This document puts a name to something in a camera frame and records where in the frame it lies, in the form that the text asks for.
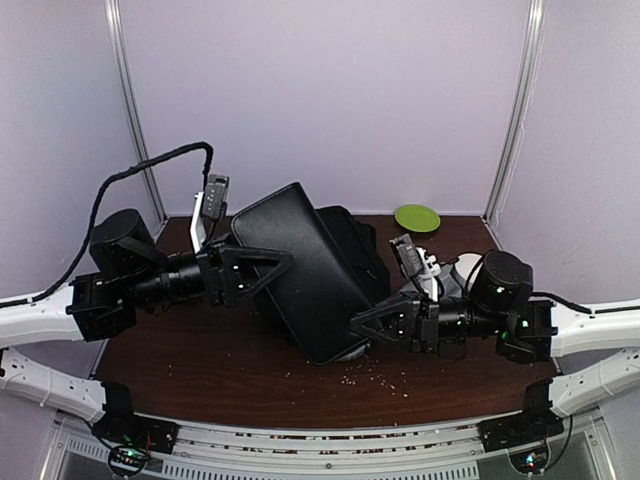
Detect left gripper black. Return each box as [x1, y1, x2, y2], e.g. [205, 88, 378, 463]
[124, 231, 294, 310]

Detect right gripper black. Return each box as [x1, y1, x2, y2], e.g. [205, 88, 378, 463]
[348, 292, 505, 356]

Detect grey cloth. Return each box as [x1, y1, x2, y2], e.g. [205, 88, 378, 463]
[399, 262, 468, 302]

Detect black backpack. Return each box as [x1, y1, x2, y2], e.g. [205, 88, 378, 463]
[255, 206, 391, 344]

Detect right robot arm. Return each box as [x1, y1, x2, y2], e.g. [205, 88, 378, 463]
[349, 244, 639, 442]

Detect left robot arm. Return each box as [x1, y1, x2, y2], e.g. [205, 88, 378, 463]
[1, 209, 294, 444]

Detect white ribbed bowl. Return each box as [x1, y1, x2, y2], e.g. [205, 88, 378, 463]
[451, 252, 483, 289]

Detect green plate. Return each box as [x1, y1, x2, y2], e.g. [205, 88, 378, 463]
[394, 204, 441, 233]

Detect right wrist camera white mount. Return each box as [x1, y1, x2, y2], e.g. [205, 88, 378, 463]
[389, 234, 442, 302]

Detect left black cable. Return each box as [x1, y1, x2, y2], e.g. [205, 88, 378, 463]
[29, 141, 216, 304]

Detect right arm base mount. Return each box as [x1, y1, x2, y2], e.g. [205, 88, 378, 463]
[477, 412, 568, 477]

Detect front aluminium rail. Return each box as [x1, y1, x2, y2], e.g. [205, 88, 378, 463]
[42, 394, 616, 480]

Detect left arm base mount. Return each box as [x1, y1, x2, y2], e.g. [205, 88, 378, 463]
[90, 415, 179, 478]

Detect right aluminium frame post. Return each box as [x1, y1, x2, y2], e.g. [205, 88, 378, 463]
[484, 0, 546, 228]

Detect aluminium frame post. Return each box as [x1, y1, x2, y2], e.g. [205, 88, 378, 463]
[104, 0, 168, 223]
[484, 0, 546, 228]

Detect left aluminium frame post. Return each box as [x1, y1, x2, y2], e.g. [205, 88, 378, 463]
[104, 0, 168, 223]

